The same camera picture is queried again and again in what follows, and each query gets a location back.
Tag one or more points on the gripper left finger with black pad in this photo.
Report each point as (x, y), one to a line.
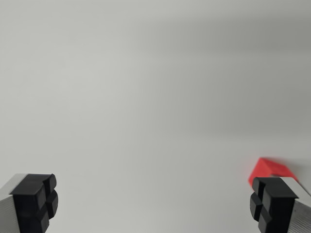
(26, 206)

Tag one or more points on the red cube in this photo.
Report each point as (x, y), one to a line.
(267, 167)

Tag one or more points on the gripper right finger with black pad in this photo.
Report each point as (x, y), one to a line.
(277, 206)

